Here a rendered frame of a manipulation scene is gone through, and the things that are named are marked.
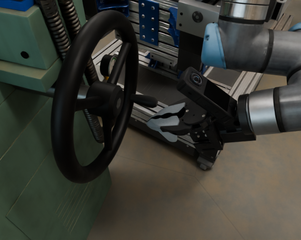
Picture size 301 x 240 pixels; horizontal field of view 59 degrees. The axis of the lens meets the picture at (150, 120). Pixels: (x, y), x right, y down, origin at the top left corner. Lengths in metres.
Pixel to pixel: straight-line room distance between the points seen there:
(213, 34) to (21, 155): 0.44
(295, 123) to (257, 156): 1.01
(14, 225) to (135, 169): 0.74
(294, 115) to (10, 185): 0.54
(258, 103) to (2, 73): 0.41
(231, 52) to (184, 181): 0.90
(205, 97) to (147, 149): 0.95
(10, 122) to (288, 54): 0.50
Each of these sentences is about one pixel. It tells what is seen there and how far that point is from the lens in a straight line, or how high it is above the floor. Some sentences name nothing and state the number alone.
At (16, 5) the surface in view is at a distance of 0.42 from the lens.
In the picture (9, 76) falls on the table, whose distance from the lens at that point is 0.49.
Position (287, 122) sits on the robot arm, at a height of 0.83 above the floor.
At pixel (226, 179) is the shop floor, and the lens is 1.34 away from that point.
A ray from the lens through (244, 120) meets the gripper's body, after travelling 0.46.
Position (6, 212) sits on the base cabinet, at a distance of 0.66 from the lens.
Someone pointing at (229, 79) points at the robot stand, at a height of 0.21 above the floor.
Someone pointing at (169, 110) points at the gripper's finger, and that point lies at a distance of 0.54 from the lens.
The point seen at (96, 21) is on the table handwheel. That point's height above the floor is 0.95.
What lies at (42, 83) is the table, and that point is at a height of 0.86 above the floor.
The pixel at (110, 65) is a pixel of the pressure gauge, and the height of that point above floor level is 0.68.
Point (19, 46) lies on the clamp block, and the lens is 0.45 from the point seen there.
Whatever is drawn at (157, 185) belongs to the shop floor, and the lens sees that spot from 1.28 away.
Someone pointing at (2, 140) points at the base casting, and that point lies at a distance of 0.56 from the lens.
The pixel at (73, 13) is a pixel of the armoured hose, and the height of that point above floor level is 0.93.
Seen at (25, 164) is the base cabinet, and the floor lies 0.64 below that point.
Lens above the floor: 1.14
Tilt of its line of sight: 49 degrees down
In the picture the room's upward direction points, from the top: straight up
